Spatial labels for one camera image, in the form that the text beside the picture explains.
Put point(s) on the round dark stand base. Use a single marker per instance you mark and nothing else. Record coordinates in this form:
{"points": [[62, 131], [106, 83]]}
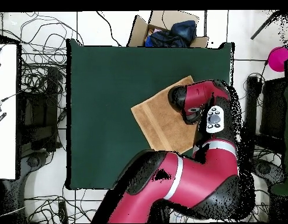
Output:
{"points": [[270, 170]]}

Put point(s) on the black equipment rack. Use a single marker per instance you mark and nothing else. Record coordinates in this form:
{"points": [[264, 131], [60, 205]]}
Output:
{"points": [[41, 112]]}

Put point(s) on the white side table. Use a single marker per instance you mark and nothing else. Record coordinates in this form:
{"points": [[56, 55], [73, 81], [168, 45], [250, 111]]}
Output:
{"points": [[5, 116]]}

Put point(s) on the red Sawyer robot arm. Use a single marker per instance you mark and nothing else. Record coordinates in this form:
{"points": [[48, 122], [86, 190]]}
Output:
{"points": [[192, 172]]}

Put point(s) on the blue clothes pile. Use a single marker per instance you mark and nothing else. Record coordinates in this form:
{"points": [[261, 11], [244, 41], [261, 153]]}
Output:
{"points": [[181, 32]]}

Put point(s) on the black power strip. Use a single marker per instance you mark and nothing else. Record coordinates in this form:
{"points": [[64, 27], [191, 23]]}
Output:
{"points": [[63, 211]]}

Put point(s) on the pink ball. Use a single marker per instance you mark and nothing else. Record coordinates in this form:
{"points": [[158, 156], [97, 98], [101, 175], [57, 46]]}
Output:
{"points": [[278, 59]]}

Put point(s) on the black rod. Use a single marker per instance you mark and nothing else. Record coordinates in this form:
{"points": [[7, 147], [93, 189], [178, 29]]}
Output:
{"points": [[262, 28]]}

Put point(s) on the black flat strip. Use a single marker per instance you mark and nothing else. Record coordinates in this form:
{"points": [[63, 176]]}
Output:
{"points": [[0, 119]]}

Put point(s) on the tan terry towel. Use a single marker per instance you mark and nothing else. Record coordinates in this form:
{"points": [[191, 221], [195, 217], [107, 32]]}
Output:
{"points": [[162, 121]]}

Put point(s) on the dark green table cloth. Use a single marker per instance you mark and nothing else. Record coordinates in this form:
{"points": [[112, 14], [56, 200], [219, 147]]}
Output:
{"points": [[99, 93]]}

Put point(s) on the open cardboard box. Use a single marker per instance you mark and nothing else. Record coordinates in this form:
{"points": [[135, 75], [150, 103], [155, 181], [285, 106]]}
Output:
{"points": [[139, 32]]}

